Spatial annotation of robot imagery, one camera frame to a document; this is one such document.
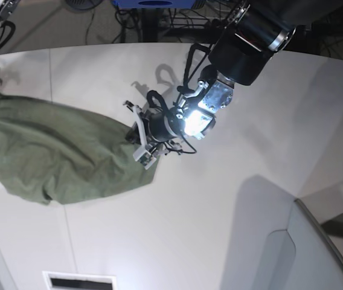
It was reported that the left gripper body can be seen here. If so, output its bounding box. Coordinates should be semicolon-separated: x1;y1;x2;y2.
144;110;175;143

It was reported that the green t-shirt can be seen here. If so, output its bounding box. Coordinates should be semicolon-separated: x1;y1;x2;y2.
0;92;157;205

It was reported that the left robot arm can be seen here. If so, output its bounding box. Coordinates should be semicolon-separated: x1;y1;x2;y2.
126;1;343;144

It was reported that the blue bin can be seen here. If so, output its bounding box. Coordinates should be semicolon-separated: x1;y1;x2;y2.
112;0;196;9

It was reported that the black floor fan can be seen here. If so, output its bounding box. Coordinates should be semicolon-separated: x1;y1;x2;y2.
64;0;103;11

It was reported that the white label with black bar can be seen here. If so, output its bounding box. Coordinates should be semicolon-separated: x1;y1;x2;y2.
42;271;118;290

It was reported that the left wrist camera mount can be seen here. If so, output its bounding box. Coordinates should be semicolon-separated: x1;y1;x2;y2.
123;101;197;170

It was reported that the grey metal table-side rail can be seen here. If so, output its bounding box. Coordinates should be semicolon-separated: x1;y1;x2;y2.
293;198;343;290

